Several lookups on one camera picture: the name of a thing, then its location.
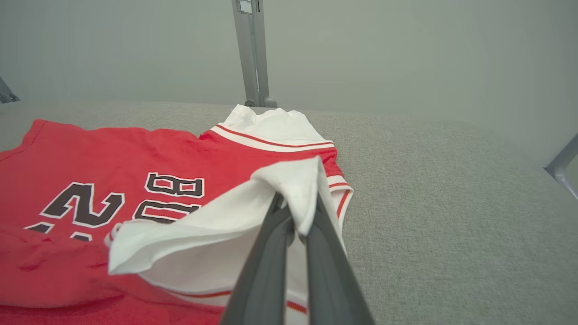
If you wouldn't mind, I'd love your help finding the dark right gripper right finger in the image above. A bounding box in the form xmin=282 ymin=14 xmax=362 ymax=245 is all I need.
xmin=306 ymin=193 xmax=376 ymax=325

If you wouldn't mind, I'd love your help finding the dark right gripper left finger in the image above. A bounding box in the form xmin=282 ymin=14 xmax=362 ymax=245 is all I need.
xmin=220 ymin=192 xmax=295 ymax=325

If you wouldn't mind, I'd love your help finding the red white basketball jersey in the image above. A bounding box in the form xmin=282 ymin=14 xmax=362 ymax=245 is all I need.
xmin=0 ymin=105 xmax=354 ymax=325

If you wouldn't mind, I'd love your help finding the grey metal post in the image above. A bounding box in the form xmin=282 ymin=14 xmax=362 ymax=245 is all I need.
xmin=232 ymin=0 xmax=278 ymax=108

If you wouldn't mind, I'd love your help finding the grey metal frame strut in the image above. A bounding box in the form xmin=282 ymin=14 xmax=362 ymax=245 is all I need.
xmin=0 ymin=76 xmax=21 ymax=104
xmin=544 ymin=133 xmax=578 ymax=200

